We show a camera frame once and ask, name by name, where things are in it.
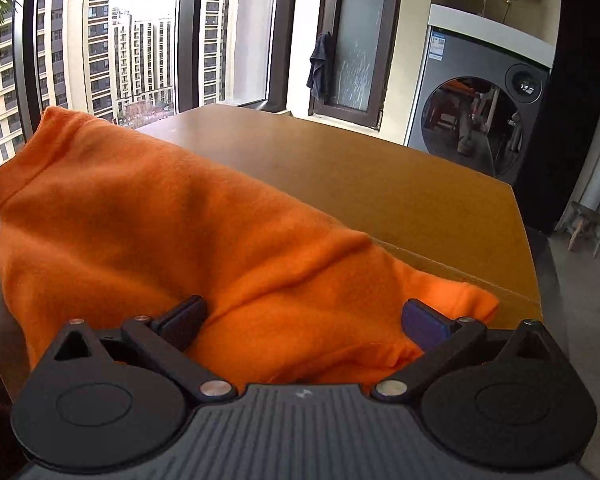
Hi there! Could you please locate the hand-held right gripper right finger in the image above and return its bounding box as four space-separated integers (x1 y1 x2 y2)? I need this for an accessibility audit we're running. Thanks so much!
371 298 566 403

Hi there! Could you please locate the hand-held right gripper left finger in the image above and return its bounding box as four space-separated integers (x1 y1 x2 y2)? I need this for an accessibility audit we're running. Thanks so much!
44 295 237 403

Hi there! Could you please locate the orange garment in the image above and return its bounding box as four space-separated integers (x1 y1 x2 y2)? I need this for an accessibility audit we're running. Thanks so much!
0 106 500 395

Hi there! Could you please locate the wooden table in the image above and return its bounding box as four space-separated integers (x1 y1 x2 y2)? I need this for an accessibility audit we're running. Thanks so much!
0 104 544 403

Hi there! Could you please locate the small wooden stool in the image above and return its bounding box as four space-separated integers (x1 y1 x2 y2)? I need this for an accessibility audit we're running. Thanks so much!
560 201 600 260

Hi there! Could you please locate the grey washing machine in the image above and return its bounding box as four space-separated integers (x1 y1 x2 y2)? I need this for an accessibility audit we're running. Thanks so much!
406 4 555 192

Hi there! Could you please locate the dark hanging cloth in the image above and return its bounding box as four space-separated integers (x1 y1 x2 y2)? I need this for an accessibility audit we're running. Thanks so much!
306 32 334 102

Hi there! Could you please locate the frosted glass window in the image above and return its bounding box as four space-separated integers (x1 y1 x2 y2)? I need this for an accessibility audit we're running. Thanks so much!
308 0 406 130

